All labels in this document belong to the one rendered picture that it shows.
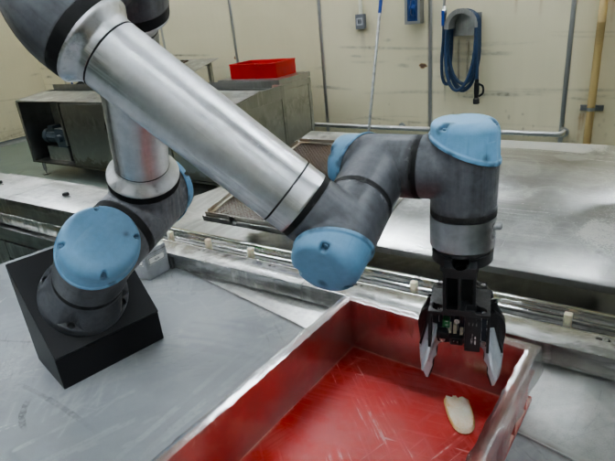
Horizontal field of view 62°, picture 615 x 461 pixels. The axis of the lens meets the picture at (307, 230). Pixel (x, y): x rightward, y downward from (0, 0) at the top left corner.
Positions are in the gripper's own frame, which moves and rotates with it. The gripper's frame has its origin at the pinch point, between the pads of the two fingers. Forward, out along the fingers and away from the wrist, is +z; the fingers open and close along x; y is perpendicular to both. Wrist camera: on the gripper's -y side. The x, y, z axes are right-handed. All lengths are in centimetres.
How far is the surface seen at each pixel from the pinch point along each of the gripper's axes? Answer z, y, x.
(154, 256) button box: 3, -33, -73
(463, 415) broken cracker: 7.5, 0.5, 0.7
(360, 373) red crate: 8.5, -6.7, -16.1
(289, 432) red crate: 8.4, 8.2, -23.2
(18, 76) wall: 1, -540, -645
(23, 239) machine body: 13, -55, -141
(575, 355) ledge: 5.8, -14.6, 16.6
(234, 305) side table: 9, -24, -48
